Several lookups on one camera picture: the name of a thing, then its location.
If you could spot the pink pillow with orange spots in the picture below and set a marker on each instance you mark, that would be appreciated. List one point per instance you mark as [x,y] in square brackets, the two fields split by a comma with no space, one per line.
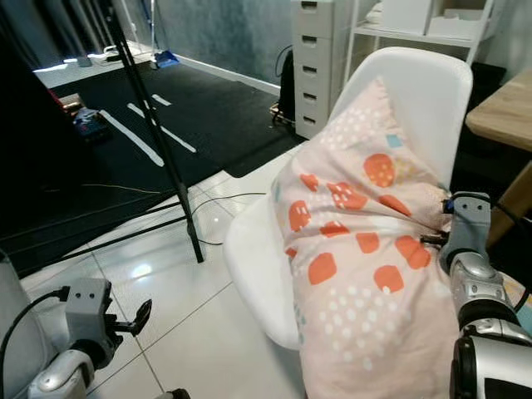
[357,249]

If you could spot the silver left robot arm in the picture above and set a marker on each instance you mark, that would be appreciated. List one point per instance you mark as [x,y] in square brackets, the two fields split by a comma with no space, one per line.
[62,378]

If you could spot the white plastic chair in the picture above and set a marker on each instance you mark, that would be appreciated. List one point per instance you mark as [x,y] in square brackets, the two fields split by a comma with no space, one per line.
[424,91]

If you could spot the light wooden table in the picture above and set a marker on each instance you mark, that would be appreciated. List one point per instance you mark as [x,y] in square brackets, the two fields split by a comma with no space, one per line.
[503,112]

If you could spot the black metal clothes rack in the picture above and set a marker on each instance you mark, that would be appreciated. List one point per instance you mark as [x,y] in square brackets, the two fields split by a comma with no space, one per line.
[154,125]

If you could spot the small cluttered floor box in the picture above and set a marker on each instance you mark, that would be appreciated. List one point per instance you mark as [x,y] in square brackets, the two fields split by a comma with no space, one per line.
[85,118]

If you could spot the white drawer unit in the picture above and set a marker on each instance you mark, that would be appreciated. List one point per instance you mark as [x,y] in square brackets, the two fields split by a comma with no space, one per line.
[317,71]

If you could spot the white open shelf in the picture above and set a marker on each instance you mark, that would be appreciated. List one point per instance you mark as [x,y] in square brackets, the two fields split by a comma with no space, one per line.
[416,25]

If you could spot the dark backpack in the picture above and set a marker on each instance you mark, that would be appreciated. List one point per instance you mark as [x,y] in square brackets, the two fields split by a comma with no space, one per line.
[286,83]

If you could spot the small blue floor object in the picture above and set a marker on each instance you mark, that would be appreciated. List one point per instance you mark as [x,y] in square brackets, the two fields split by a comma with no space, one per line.
[165,60]

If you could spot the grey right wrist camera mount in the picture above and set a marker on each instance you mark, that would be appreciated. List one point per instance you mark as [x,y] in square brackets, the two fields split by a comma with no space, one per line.
[471,226]

